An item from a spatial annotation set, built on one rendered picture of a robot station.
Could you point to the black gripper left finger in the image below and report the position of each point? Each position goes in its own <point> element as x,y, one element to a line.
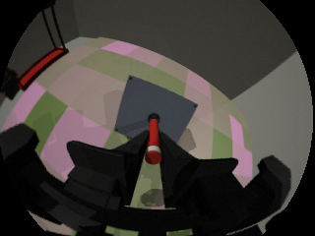
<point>123,162</point>

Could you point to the dark grey sloped panel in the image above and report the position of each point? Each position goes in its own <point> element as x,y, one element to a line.
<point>142,102</point>

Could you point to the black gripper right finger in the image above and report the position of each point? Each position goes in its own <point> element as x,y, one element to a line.
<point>179,169</point>

